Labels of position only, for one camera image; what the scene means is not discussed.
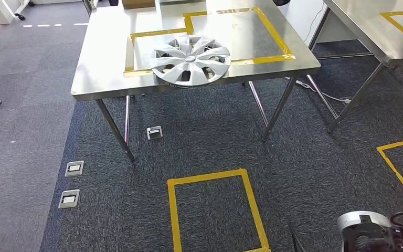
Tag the grey plastic wheel cover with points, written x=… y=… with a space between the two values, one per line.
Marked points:
x=191 y=61

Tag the steel workbench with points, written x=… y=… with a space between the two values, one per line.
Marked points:
x=100 y=52

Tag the steel floor socket box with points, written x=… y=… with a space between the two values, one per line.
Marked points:
x=69 y=199
x=74 y=168
x=154 y=133

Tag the brown cardboard box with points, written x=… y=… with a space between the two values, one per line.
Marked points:
x=137 y=4

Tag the white partition panel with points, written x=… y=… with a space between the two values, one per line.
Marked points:
x=302 y=14

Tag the red-topped chrome stanchion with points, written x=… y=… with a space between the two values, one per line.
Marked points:
x=87 y=7

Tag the steel table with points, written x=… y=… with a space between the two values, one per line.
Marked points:
x=358 y=24

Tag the yellow tape outline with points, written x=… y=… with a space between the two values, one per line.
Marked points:
x=399 y=26

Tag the white wheeled frame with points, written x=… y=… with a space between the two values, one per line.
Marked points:
x=0 y=10

